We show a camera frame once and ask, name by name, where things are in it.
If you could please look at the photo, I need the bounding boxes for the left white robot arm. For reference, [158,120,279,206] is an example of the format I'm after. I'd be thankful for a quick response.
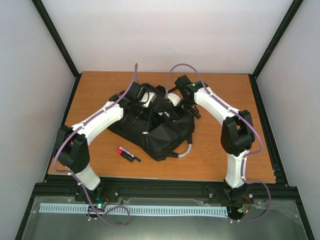
[53,81,156,202]

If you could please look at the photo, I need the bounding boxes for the black aluminium rail base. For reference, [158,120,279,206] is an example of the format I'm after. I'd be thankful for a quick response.
[32,175,302,206]

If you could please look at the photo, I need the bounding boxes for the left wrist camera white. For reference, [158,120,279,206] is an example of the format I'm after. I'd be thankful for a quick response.
[139,91,157,108]

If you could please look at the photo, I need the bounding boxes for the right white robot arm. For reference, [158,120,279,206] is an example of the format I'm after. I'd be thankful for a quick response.
[174,75,259,202]

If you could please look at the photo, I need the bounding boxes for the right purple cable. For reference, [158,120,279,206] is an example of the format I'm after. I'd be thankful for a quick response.
[164,63,273,224]

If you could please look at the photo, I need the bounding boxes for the right black frame post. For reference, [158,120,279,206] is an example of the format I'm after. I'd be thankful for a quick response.
[251,0,305,78]

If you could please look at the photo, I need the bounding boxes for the light blue cable duct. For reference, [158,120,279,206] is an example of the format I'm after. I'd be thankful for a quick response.
[38,203,228,218]

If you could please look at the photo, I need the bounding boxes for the green cap black highlighter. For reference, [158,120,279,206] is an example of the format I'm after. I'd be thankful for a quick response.
[193,112,201,119]

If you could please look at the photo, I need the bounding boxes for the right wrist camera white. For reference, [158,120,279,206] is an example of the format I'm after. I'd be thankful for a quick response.
[166,92,181,107]

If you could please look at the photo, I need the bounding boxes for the blue cap pen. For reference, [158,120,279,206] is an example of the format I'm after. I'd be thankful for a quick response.
[118,146,141,162]

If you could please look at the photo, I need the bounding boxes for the purple cable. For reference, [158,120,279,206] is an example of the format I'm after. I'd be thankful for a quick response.
[53,62,131,227]
[164,63,273,224]

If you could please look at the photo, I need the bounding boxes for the pink cap black highlighter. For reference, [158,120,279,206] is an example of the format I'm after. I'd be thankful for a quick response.
[116,148,135,163]

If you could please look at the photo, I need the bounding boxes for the left black frame post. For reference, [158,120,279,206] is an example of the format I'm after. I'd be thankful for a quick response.
[31,0,82,83]

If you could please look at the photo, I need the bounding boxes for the black student bag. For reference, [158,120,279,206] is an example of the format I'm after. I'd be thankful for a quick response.
[108,83,195,161]

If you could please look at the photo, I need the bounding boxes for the black frame post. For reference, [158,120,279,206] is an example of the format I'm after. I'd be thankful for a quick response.
[251,0,305,78]
[31,0,82,83]

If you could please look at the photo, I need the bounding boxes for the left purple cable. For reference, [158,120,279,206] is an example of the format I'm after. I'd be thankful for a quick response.
[53,62,131,227]

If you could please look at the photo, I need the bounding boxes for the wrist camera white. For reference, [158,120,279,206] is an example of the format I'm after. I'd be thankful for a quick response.
[139,91,157,108]
[166,92,181,107]

